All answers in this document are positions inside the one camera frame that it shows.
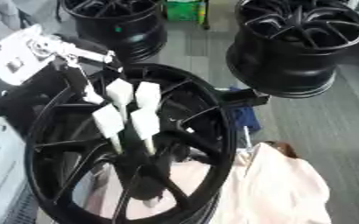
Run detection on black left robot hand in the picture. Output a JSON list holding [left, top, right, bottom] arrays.
[[52, 34, 126, 106]]

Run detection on black wheel rim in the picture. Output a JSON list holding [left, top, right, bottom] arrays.
[[58, 0, 169, 63], [223, 0, 359, 99]]

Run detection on large black spoked wheel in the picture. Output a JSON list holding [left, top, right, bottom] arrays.
[[23, 62, 240, 224]]

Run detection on green box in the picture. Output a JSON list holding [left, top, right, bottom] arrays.
[[162, 0, 210, 22]]

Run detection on blue object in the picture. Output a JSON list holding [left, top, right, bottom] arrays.
[[231, 87, 264, 134]]

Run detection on person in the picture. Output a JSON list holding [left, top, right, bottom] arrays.
[[81, 140, 334, 224]]

